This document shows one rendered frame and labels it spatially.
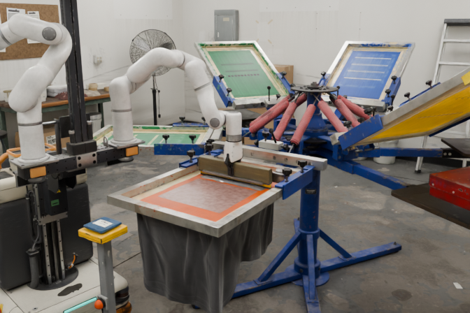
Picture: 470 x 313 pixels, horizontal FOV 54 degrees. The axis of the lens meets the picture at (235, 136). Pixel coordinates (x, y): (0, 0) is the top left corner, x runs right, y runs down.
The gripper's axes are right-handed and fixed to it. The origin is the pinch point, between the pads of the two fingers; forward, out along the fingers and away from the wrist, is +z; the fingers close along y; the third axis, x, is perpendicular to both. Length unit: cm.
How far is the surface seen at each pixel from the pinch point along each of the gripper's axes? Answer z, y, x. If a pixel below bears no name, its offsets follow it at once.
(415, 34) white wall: -57, -419, -16
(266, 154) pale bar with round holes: -1.5, -28.3, 2.1
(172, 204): 5.5, 39.0, -5.2
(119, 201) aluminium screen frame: 3, 53, -22
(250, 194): 5.5, 10.8, 16.4
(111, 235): 6, 72, -5
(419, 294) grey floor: 101, -110, 71
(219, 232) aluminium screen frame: 4, 53, 29
